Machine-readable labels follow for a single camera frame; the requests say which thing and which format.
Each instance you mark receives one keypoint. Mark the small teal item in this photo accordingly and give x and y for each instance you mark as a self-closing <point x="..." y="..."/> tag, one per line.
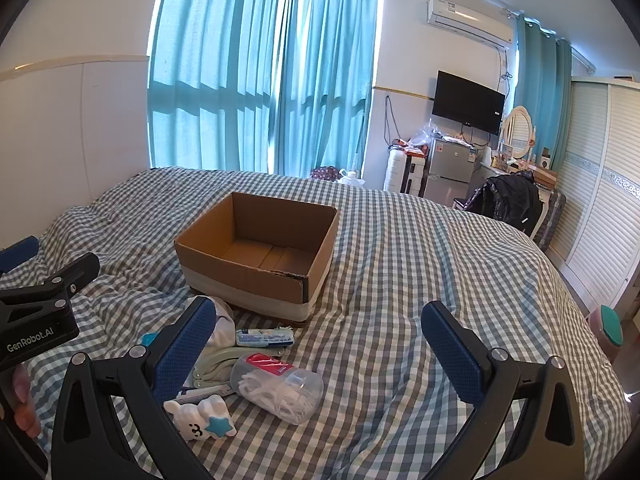
<point x="148" y="339"/>

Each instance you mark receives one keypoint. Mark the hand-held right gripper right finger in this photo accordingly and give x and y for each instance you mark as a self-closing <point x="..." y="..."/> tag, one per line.
<point x="452" y="355"/>

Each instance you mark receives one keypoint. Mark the open cardboard box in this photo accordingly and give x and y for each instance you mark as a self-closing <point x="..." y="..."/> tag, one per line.
<point x="210" y="262"/>

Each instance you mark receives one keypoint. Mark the white bear figurine blue star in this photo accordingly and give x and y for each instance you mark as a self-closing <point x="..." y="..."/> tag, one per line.
<point x="192" y="417"/>

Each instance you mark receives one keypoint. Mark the pink jar teal lid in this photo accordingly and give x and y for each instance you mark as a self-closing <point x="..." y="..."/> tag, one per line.
<point x="607" y="330"/>

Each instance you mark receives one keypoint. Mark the black flat television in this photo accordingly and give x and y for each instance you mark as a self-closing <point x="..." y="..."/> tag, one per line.
<point x="467" y="102"/>

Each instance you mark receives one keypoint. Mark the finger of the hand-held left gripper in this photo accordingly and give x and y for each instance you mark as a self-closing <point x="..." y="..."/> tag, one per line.
<point x="17" y="254"/>
<point x="80" y="269"/>

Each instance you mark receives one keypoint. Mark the oval white vanity mirror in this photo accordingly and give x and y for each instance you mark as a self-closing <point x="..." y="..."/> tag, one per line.
<point x="517" y="132"/>

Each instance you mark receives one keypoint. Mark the silver small fridge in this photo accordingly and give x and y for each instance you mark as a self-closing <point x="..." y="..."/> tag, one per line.
<point x="450" y="167"/>

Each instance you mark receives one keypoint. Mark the blue white flat packet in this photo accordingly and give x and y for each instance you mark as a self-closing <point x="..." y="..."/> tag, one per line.
<point x="262" y="336"/>

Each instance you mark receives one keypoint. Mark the person's left hand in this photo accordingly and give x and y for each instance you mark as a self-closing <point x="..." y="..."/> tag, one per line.
<point x="27" y="410"/>

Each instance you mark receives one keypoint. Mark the white cloth pouch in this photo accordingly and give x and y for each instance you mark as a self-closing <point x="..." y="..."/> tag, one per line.
<point x="222" y="327"/>

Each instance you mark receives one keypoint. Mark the clear plastic jar red label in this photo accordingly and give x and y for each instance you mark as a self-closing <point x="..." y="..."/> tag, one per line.
<point x="280" y="390"/>

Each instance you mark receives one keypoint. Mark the white slatted wardrobe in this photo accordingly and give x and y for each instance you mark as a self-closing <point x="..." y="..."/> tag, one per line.
<point x="600" y="185"/>

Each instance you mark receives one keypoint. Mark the clear plastic bag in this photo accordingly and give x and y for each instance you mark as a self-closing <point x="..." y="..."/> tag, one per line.
<point x="425" y="135"/>

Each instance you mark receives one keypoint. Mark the white air conditioner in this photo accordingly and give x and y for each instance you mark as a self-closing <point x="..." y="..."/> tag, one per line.
<point x="467" y="19"/>

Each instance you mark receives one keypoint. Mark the wide teal curtain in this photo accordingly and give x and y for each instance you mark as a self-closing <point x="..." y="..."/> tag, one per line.
<point x="210" y="70"/>
<point x="325" y="75"/>

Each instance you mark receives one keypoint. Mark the narrow teal curtain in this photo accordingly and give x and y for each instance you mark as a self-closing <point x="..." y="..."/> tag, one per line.
<point x="542" y="90"/>

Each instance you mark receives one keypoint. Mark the white bed headboard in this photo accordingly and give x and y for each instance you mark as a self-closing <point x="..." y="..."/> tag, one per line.
<point x="75" y="135"/>

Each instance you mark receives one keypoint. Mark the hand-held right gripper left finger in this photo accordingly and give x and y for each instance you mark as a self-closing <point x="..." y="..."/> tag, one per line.
<point x="187" y="347"/>

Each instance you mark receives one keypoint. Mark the dark patterned bag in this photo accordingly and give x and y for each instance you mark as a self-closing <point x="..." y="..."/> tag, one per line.
<point x="324" y="174"/>

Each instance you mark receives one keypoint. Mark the clear water jug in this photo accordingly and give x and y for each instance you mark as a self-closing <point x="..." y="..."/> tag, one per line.
<point x="349" y="178"/>

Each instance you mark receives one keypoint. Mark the brown wooden box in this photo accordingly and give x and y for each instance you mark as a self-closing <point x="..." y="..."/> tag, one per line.
<point x="545" y="176"/>

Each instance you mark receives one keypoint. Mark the grey checkered blanket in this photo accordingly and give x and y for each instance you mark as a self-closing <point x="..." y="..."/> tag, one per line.
<point x="400" y="260"/>

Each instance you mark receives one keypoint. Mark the grey checkered chair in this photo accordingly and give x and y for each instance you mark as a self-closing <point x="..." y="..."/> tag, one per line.
<point x="552" y="220"/>

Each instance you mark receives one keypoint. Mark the white suitcase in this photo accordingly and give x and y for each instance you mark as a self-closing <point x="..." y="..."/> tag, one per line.
<point x="395" y="170"/>

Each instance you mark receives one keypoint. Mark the black jacket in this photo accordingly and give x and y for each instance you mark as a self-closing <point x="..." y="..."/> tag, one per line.
<point x="510" y="200"/>

